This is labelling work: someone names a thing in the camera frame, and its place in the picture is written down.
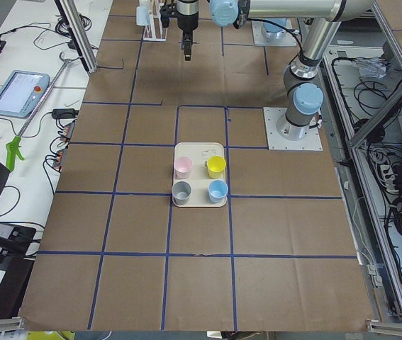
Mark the pink plastic cup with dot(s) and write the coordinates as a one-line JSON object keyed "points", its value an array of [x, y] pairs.
{"points": [[182, 167]]}

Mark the yellow plastic cup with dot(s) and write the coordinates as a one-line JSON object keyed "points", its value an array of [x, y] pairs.
{"points": [[216, 166]]}

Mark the aluminium frame post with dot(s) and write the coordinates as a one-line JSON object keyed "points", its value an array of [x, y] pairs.
{"points": [[71, 18]]}

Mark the white wire cup rack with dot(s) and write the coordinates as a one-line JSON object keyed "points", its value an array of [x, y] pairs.
{"points": [[154, 31]]}

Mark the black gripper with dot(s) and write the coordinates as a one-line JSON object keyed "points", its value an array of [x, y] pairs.
{"points": [[186, 19]]}

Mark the black power adapter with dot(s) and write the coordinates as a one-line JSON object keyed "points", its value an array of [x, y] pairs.
{"points": [[64, 113]]}

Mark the light blue plastic cup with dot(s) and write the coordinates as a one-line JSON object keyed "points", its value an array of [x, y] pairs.
{"points": [[217, 190]]}

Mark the white plastic cup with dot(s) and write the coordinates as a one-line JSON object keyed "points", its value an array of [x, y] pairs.
{"points": [[146, 3]]}

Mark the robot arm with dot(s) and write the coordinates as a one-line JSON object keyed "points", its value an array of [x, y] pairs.
{"points": [[305, 98], [273, 28]]}

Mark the aluminium cage frame rails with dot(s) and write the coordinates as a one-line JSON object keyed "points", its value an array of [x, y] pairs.
{"points": [[363, 67]]}

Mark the cream plastic tray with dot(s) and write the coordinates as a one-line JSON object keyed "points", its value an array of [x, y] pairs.
{"points": [[199, 179]]}

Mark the grey plastic cup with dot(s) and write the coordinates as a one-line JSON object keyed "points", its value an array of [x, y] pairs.
{"points": [[181, 192]]}

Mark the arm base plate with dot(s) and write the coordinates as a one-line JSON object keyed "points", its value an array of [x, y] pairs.
{"points": [[283, 136], [259, 40]]}

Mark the metal reacher grabber pole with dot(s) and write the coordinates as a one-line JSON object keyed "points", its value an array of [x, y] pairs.
{"points": [[65, 62]]}

